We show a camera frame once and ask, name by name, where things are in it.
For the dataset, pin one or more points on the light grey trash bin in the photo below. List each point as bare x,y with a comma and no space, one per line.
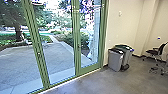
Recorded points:
115,60

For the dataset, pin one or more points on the dark grey trash bin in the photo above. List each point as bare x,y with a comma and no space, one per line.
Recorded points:
127,53

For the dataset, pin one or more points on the green garden shrub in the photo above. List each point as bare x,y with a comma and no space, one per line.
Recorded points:
85,40

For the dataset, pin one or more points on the concrete garden path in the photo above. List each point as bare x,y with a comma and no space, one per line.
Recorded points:
50,63

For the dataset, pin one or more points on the tree trunk outdoors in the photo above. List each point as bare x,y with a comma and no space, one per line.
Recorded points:
18,33

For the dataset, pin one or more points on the black swivel chair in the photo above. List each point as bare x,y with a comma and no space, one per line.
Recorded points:
158,55

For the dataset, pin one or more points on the green framed glass door wall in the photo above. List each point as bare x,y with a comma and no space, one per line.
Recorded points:
76,40

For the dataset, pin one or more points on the white wall switch plate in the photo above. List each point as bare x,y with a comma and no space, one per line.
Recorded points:
120,13

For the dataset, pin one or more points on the white wall outlet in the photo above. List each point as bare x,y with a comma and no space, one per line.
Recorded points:
158,37

